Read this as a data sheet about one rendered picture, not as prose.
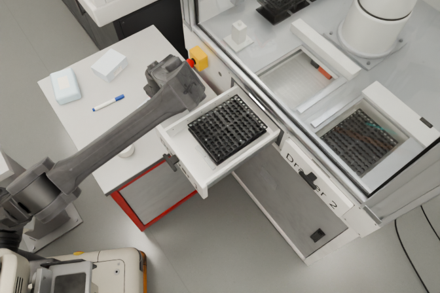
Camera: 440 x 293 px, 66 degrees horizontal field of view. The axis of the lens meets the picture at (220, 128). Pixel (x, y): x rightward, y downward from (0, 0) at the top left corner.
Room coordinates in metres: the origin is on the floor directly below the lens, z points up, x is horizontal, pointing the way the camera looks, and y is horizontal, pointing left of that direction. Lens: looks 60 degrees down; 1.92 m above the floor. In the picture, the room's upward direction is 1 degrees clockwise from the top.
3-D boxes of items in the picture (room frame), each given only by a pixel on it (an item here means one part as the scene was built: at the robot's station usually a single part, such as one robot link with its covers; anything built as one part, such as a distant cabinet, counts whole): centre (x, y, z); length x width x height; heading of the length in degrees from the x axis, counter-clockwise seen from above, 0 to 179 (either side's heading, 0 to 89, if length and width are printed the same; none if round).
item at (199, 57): (0.91, 0.09, 0.88); 0.07 x 0.05 x 0.07; 38
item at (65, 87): (0.84, 0.65, 0.78); 0.15 x 0.10 x 0.04; 24
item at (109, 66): (0.94, 0.48, 0.79); 0.13 x 0.09 x 0.05; 148
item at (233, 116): (0.59, -0.03, 0.87); 0.22 x 0.18 x 0.06; 128
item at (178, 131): (0.60, -0.03, 0.86); 0.40 x 0.26 x 0.06; 128
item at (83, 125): (0.80, 0.37, 0.38); 0.62 x 0.58 x 0.76; 38
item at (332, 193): (0.42, -0.31, 0.87); 0.29 x 0.02 x 0.11; 38
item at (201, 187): (0.47, 0.13, 0.87); 0.29 x 0.02 x 0.11; 38
